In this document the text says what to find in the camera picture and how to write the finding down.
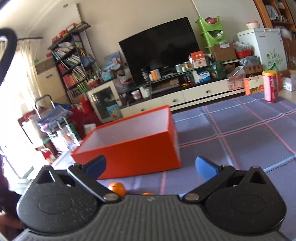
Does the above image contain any plaid blue tablecloth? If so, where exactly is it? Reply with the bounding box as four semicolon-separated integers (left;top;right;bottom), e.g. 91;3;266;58
51;91;296;240

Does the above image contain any red drink can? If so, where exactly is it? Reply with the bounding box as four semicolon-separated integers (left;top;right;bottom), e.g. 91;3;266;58
262;70;278;102

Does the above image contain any white mini fridge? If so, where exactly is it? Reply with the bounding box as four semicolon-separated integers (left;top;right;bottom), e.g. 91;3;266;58
237;28;287;72

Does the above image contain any white tv cabinet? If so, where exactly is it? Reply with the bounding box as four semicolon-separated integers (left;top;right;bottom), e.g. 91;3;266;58
121;79;245;117

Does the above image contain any yellow orange near box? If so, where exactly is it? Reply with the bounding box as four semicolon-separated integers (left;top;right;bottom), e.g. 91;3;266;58
108;182;126;198

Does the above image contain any green plastic rack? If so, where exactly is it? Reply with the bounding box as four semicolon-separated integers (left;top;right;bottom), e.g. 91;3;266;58
196;16;228;53

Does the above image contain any orange cardboard box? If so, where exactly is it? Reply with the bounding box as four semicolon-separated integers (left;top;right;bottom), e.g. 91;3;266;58
71;105;181;179

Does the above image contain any black flat television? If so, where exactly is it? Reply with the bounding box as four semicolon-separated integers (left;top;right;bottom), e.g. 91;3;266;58
119;17;200;84

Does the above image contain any white glass door cabinet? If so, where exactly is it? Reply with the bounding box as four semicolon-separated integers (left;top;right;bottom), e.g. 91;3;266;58
87;81;123;123

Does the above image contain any dark bookshelf with books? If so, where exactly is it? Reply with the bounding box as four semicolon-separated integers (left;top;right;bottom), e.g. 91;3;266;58
48;21;96;103

